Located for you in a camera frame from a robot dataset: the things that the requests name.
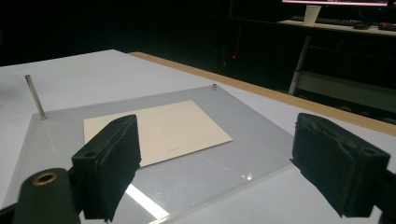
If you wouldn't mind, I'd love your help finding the white board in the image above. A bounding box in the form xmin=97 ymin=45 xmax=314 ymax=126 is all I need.
xmin=0 ymin=49 xmax=396 ymax=224

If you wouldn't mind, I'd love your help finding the white metal stand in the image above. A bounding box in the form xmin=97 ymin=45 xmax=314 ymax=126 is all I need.
xmin=278 ymin=19 xmax=396 ymax=115

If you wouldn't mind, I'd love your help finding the tall metal rod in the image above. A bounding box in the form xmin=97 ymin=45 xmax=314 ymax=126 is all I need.
xmin=24 ymin=74 xmax=49 ymax=121

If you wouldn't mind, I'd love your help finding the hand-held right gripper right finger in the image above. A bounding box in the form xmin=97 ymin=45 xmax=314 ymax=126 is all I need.
xmin=290 ymin=112 xmax=391 ymax=218

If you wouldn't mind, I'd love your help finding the black keyboard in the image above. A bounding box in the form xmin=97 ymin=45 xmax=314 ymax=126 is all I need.
xmin=290 ymin=16 xmax=356 ymax=27

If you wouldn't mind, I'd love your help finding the clear acrylic plate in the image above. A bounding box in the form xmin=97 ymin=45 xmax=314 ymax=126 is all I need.
xmin=0 ymin=84 xmax=294 ymax=224

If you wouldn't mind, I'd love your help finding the black computer mouse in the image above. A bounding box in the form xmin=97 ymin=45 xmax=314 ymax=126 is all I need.
xmin=352 ymin=21 xmax=372 ymax=31

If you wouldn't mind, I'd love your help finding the beige card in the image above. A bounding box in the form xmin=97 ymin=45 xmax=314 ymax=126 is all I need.
xmin=83 ymin=100 xmax=233 ymax=168

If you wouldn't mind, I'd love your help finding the computer monitor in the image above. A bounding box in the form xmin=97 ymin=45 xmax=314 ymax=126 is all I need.
xmin=281 ymin=0 xmax=390 ymax=7

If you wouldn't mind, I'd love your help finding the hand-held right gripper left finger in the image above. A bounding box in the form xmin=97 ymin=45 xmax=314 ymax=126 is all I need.
xmin=71 ymin=114 xmax=142 ymax=222

